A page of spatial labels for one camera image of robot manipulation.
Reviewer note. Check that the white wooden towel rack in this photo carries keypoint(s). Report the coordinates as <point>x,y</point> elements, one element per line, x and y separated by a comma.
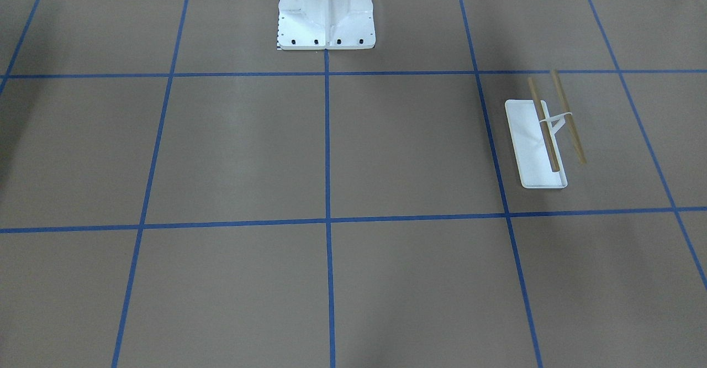
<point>533,130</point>

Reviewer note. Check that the white camera pillar with base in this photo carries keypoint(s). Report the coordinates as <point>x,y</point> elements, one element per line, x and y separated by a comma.
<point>325,24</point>

